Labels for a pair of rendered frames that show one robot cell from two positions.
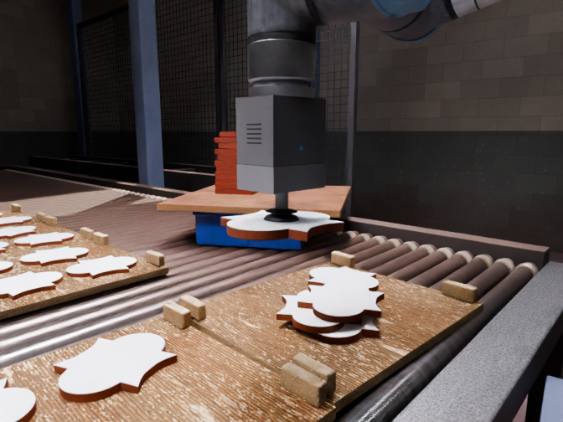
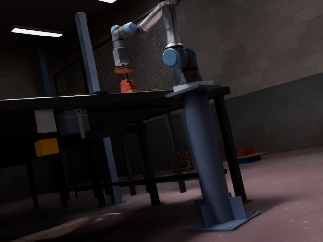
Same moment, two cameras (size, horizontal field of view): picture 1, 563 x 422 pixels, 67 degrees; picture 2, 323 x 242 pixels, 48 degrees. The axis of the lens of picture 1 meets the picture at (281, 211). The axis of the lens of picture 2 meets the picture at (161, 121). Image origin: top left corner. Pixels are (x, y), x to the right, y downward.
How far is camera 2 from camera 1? 2.10 m
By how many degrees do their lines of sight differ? 16
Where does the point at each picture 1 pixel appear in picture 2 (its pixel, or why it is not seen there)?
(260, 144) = (117, 56)
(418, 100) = (248, 74)
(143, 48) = (90, 69)
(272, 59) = (116, 43)
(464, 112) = (275, 74)
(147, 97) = (94, 89)
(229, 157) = (125, 88)
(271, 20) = (115, 38)
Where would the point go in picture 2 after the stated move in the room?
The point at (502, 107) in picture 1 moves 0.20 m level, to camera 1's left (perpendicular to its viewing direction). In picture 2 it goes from (294, 66) to (283, 68)
